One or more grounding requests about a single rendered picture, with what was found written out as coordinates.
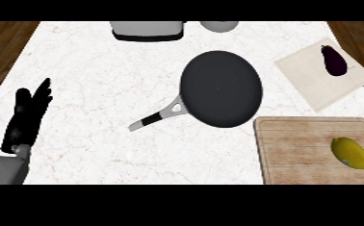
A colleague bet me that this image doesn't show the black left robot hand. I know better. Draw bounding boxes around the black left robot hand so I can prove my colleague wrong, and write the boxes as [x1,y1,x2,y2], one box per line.
[0,77,54,155]

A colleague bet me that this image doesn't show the black frying pan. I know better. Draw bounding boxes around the black frying pan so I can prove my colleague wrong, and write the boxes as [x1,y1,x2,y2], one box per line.
[127,50,264,133]

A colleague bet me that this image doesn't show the wooden cutting board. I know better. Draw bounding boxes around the wooden cutting board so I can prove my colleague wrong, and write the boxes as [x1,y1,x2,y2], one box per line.
[252,116,364,186]

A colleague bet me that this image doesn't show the yellow lemon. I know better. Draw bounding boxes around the yellow lemon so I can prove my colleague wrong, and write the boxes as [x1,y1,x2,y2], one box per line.
[329,137,364,170]

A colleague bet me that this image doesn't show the grey appliance with black base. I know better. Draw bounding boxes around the grey appliance with black base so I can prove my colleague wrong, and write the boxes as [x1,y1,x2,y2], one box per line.
[107,21,187,42]

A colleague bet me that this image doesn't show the beige placemat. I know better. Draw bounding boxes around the beige placemat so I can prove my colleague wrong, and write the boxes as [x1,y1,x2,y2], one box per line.
[272,37,364,113]

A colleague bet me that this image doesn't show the dark purple eggplant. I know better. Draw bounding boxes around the dark purple eggplant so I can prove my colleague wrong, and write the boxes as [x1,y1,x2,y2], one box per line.
[319,44,347,77]

